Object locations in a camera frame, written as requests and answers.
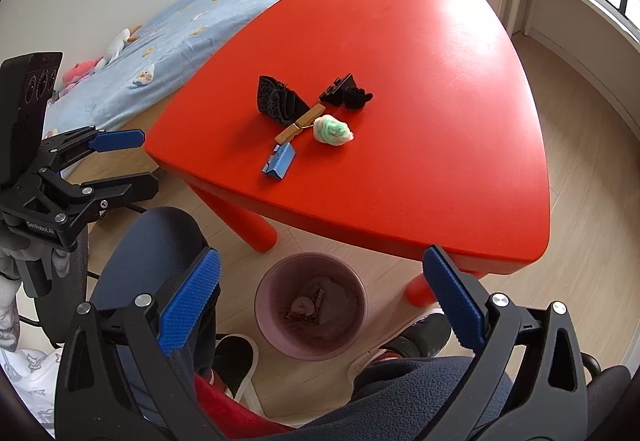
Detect small blue plastic clip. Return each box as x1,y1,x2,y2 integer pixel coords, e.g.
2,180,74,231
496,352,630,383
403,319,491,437
262,143,295,180

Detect black sock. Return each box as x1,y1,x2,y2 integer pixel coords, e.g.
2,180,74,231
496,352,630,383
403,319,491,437
257,76,310,126

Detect wooden clothespin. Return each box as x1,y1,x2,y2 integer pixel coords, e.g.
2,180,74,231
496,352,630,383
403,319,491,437
274,104,326,145

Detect green white tissue ball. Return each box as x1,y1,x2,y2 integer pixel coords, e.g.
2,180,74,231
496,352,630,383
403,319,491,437
312,115,354,146

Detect black binder clip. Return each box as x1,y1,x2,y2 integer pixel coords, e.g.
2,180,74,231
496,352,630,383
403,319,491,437
319,74,357,106

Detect black scrunchie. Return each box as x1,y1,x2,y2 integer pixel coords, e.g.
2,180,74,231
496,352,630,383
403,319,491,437
343,86,373,110

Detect pink trash bin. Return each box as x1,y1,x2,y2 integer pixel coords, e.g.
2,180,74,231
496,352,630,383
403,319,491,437
254,253,368,362

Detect gloved left hand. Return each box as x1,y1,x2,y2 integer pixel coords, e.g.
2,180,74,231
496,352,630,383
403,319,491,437
1,223,70,298

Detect left leg dark trousers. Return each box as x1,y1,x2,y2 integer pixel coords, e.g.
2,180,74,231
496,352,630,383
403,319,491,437
89,206,224,437

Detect leg dark trousers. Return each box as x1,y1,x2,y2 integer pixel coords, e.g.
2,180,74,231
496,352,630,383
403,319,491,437
275,357,471,441
89,206,224,437

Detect bed with blue sheet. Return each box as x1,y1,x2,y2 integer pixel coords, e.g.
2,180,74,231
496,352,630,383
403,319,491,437
43,0,280,138

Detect pink plush toy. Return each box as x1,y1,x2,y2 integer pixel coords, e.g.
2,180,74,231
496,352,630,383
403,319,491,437
58,58,100,97

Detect black office chair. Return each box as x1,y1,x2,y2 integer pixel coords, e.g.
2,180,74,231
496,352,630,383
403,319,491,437
16,227,88,345

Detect white duck plush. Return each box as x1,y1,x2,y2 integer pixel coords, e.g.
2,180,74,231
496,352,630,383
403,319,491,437
103,28,131,65

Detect right black white shoe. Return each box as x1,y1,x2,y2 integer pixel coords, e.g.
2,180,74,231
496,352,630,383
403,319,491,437
347,312,454,382

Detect black white shoe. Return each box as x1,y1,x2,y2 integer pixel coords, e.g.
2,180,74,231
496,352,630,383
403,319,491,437
347,312,454,382
209,334,259,403

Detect right leg dark trousers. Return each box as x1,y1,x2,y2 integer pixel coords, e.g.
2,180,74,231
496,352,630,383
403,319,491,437
275,357,471,441

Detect left black white shoe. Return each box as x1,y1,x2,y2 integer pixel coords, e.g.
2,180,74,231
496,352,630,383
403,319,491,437
209,334,259,403

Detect red table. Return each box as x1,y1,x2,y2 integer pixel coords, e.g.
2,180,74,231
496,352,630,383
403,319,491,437
145,0,550,276

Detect white long desk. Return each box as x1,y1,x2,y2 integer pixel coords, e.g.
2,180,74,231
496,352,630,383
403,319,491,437
501,0,639,133

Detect black camera box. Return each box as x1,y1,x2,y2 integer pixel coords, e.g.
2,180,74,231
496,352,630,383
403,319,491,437
0,52,63,190

